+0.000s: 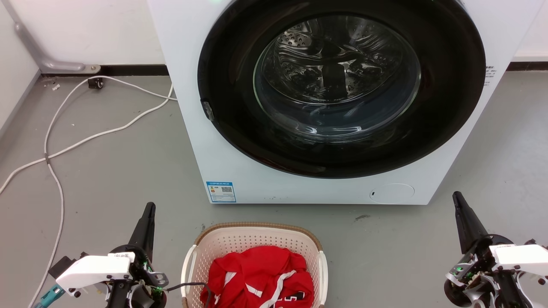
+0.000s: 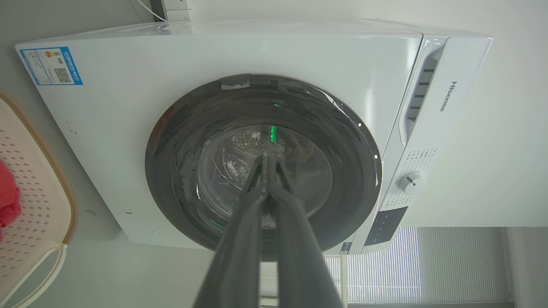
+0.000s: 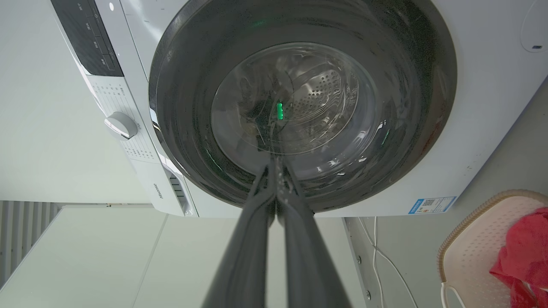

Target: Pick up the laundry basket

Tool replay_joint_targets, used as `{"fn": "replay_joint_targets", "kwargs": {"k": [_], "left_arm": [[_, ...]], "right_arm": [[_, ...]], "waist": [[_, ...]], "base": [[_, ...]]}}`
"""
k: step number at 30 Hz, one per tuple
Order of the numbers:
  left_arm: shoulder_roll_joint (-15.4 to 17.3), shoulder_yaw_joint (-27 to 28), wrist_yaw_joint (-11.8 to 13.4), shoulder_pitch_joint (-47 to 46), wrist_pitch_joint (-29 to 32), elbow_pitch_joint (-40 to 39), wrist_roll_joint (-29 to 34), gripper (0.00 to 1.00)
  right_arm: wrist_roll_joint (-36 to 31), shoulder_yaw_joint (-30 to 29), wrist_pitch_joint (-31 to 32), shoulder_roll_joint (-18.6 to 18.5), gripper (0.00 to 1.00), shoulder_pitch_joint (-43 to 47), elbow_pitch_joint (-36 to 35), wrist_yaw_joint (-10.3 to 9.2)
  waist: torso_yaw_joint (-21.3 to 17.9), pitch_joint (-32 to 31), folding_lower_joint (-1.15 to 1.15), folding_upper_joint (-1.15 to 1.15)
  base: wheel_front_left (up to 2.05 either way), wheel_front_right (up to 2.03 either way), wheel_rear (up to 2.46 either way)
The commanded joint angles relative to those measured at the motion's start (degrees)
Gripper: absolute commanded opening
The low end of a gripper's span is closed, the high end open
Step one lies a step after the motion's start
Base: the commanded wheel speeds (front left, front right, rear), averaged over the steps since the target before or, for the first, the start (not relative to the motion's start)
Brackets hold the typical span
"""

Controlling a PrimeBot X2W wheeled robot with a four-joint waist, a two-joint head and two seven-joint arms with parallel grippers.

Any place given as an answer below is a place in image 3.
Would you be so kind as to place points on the black washing machine display panel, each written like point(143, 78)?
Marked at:
point(87, 38)

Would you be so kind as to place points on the grey ribbed radiator panel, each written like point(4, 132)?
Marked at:
point(21, 231)

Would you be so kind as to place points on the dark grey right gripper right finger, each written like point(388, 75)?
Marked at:
point(306, 256)

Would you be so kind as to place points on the round dark washing machine door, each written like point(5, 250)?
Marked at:
point(192, 85)

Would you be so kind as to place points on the cream perforated laundry basket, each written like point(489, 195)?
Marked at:
point(471, 256)

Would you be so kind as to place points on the red garment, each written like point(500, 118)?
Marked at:
point(524, 252)

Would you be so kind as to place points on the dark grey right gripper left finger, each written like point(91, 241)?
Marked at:
point(246, 256)

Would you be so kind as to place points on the silver washing machine dial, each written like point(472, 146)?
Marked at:
point(121, 125)

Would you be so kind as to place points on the blue energy label sticker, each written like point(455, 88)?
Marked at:
point(432, 205)

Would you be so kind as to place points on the white front-load washing machine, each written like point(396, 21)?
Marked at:
point(492, 107)

